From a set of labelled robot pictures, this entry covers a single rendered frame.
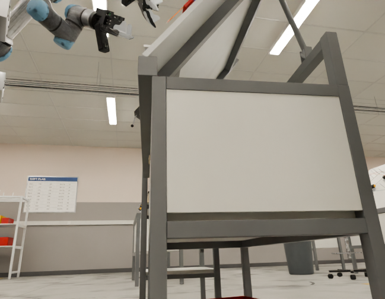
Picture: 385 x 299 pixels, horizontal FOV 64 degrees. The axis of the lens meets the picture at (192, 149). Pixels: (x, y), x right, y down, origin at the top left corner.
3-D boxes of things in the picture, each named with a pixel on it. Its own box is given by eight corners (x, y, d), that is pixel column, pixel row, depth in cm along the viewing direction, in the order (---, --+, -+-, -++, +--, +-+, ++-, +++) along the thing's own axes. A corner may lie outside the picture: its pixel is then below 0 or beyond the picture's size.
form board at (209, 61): (147, 169, 198) (145, 167, 198) (231, 66, 233) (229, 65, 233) (146, 57, 88) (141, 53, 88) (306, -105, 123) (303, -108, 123)
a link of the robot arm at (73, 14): (71, 26, 138) (80, 10, 138) (88, 33, 133) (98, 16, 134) (59, 15, 130) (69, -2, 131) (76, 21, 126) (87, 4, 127)
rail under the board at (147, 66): (137, 75, 86) (137, 54, 88) (143, 178, 196) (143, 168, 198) (157, 75, 86) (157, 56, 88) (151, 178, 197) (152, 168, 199)
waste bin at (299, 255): (321, 274, 471) (315, 232, 492) (292, 275, 469) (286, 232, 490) (309, 272, 514) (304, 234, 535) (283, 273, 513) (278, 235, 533)
